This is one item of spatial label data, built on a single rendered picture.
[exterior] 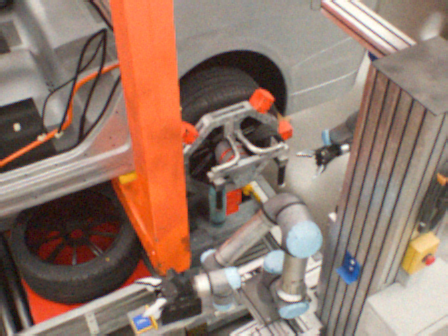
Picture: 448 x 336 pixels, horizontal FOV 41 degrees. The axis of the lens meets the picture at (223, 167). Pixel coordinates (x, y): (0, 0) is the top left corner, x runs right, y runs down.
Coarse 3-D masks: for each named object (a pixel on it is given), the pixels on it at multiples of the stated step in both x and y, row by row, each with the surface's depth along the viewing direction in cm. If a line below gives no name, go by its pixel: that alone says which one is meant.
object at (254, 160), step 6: (276, 150) 286; (282, 150) 286; (288, 150) 288; (252, 156) 283; (258, 156) 283; (264, 156) 283; (270, 156) 285; (276, 156) 287; (240, 162) 280; (246, 162) 280; (252, 162) 281; (258, 162) 283; (228, 168) 278; (234, 168) 278; (240, 168) 280; (210, 174) 275; (222, 174) 277; (228, 174) 279; (210, 180) 275
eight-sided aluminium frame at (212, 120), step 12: (228, 108) 285; (240, 108) 288; (252, 108) 285; (204, 120) 281; (216, 120) 279; (228, 120) 283; (264, 120) 295; (276, 120) 301; (204, 132) 281; (192, 144) 282; (276, 144) 312; (192, 180) 307; (228, 180) 321; (252, 180) 323; (204, 192) 311
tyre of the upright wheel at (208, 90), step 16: (192, 80) 292; (208, 80) 291; (224, 80) 291; (240, 80) 296; (192, 96) 286; (208, 96) 283; (224, 96) 284; (240, 96) 288; (192, 112) 281; (208, 112) 285; (272, 112) 307
